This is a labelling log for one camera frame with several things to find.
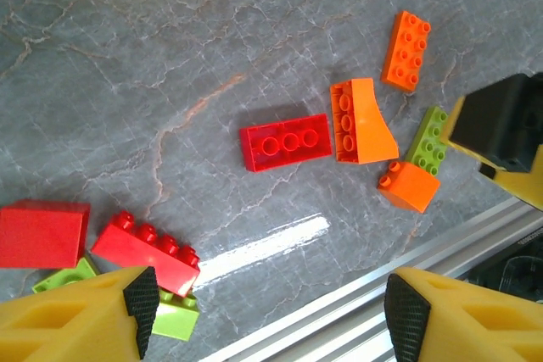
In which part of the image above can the orange long lego brick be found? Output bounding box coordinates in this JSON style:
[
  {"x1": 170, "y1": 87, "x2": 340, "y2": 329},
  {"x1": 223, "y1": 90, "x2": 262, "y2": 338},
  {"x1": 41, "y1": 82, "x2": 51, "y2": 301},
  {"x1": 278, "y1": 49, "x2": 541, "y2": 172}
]
[{"x1": 379, "y1": 10, "x2": 432, "y2": 93}]

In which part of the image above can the orange small slope lego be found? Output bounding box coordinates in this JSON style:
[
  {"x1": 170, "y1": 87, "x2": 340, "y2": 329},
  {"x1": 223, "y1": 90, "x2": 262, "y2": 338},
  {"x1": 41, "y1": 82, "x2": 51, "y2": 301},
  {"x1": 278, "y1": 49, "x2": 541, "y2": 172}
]
[{"x1": 376, "y1": 160, "x2": 441, "y2": 214}]

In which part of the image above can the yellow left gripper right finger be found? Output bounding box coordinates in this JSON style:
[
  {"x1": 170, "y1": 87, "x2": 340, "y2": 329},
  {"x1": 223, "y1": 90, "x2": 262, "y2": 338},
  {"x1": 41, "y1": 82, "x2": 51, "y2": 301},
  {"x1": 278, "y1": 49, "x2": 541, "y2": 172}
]
[{"x1": 383, "y1": 267, "x2": 543, "y2": 362}]

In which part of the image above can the red long lego brick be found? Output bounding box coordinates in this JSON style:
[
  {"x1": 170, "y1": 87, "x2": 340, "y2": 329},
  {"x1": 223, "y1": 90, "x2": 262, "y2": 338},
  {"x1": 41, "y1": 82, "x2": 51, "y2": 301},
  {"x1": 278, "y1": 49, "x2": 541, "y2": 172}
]
[{"x1": 91, "y1": 210, "x2": 201, "y2": 298}]

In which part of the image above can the red large lego block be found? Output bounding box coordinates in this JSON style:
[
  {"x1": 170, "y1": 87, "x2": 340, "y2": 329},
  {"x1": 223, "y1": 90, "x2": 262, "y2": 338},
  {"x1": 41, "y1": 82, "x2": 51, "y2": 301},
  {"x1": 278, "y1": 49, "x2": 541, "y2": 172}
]
[{"x1": 0, "y1": 199, "x2": 92, "y2": 270}]

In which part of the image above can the green long lego brick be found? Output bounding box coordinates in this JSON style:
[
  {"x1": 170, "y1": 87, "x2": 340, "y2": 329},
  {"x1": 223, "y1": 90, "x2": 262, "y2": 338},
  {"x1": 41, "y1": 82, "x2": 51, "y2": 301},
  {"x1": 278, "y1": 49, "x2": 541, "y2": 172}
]
[{"x1": 405, "y1": 106, "x2": 451, "y2": 177}]

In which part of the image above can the aluminium front frame rail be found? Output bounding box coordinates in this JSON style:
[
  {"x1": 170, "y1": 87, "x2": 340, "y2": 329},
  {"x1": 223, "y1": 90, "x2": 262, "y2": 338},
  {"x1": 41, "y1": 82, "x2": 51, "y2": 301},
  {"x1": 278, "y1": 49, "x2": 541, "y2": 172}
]
[{"x1": 199, "y1": 198, "x2": 543, "y2": 362}]

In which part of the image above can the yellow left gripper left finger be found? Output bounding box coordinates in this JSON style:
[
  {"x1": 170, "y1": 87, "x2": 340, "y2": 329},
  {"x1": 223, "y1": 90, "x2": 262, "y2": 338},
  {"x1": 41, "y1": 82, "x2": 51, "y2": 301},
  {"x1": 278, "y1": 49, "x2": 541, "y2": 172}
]
[{"x1": 0, "y1": 265, "x2": 160, "y2": 362}]

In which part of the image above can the orange large slope lego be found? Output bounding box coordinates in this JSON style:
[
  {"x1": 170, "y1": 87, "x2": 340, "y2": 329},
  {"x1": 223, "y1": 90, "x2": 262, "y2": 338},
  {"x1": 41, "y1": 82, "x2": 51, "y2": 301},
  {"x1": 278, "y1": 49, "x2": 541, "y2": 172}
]
[{"x1": 329, "y1": 77, "x2": 400, "y2": 166}]

